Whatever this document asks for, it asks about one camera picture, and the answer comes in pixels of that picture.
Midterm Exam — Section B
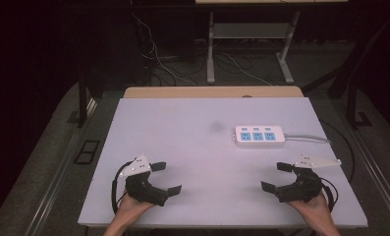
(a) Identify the black metal stand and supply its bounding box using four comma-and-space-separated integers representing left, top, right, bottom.
77, 68, 102, 130
302, 13, 390, 131

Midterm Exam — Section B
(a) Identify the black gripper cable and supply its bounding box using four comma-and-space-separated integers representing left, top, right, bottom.
110, 161, 134, 215
319, 176, 340, 212

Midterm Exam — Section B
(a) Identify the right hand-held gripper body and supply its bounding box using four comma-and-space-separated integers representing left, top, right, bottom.
275, 153, 343, 204

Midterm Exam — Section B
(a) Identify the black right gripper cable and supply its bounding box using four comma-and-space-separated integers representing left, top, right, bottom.
319, 176, 340, 212

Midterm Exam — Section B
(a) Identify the grey metal frame desk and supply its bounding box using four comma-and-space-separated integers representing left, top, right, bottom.
195, 0, 350, 86

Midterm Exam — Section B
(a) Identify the aluminium floor rail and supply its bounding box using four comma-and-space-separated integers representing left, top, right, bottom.
344, 126, 390, 227
24, 97, 99, 236

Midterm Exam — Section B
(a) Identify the person's right hand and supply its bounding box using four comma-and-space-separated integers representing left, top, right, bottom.
286, 192, 332, 228

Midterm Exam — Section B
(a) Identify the white power strip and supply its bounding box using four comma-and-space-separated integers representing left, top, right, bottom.
233, 125, 286, 148

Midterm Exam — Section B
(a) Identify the black floor socket plate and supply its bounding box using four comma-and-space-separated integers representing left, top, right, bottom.
73, 140, 101, 166

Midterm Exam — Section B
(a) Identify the grey power strip cable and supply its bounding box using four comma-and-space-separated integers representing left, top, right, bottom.
283, 133, 333, 146

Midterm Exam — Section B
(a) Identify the thin black floor cable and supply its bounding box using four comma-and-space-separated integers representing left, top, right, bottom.
319, 119, 357, 185

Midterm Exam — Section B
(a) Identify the white floor cable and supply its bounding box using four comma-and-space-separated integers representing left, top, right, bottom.
131, 12, 198, 88
221, 51, 273, 88

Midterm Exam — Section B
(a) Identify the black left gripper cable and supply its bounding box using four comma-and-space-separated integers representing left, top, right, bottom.
110, 161, 134, 215

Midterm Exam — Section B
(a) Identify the person's left hand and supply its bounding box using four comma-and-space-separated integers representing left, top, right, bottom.
116, 193, 156, 228

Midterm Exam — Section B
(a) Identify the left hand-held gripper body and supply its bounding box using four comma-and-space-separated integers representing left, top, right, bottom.
118, 153, 171, 207

